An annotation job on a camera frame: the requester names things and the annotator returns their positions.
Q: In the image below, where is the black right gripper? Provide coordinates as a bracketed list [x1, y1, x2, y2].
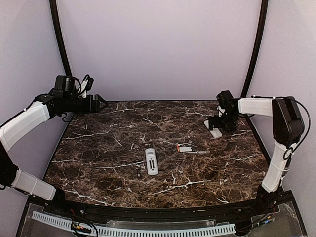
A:
[209, 111, 237, 131]

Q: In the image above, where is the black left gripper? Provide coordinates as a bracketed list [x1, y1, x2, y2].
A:
[63, 94, 108, 114]

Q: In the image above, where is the white remote control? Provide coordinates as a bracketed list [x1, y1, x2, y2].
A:
[145, 148, 158, 176]
[204, 120, 222, 139]

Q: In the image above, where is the screwdriver with clear handle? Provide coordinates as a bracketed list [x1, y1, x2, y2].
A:
[186, 151, 210, 154]

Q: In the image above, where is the white battery cover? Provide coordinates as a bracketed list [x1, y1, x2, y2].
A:
[178, 147, 192, 152]

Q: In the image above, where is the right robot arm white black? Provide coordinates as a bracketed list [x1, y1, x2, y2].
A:
[204, 90, 311, 193]

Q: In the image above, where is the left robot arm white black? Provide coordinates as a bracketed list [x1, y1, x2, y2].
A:
[0, 75, 108, 215]

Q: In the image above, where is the black left frame post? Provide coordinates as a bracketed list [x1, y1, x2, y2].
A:
[49, 0, 81, 106]

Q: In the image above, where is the black frame post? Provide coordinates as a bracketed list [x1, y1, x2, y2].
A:
[240, 0, 269, 97]
[49, 0, 81, 106]

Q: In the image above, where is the black front table rail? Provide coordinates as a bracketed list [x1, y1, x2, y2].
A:
[29, 197, 273, 223]

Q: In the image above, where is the black right frame post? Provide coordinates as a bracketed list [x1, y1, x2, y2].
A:
[240, 0, 269, 97]

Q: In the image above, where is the white slotted cable duct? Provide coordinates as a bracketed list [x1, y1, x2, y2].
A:
[32, 211, 236, 237]

